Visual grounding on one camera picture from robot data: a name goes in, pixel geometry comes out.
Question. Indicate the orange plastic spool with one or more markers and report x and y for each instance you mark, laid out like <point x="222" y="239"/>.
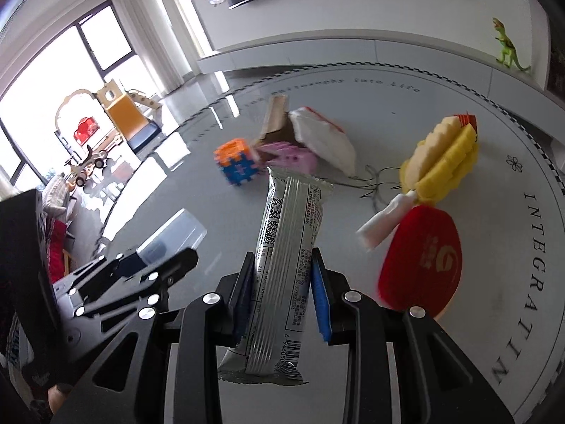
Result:
<point x="468" y="119"/>

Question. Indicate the red velvet pouch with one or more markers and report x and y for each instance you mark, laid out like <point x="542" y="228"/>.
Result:
<point x="424" y="262"/>

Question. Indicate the red sofa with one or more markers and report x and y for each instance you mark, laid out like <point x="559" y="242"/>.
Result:
<point x="55" y="239"/>

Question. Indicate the wooden toy car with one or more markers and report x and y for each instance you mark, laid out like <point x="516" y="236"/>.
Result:
<point x="80" y="173"/>

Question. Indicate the white plastic bag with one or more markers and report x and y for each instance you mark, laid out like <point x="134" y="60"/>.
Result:
<point x="324" y="138"/>

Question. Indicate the orange toy slide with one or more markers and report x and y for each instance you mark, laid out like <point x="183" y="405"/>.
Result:
<point x="122" y="108"/>

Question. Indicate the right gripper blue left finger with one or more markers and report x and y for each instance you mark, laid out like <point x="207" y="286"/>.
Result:
<point x="241" y="299"/>

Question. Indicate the silver snack wrapper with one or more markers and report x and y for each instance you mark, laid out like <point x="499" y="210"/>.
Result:
<point x="269" y="350"/>

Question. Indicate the green dinosaur toy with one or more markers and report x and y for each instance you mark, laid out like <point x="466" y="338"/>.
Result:
<point x="508" y="56"/>

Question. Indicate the brown paper bag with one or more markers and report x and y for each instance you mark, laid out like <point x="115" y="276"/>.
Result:
<point x="277" y="126"/>

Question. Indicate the pink toy block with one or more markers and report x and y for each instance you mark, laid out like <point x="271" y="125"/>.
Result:
<point x="287" y="156"/>

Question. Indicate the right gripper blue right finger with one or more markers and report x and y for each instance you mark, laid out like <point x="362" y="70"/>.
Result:
<point x="328" y="288"/>

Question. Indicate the yellow sponge brush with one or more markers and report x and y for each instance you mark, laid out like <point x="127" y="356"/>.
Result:
<point x="438" y="164"/>

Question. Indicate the colourful puzzle cube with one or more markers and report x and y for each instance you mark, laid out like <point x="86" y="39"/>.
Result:
<point x="236" y="161"/>

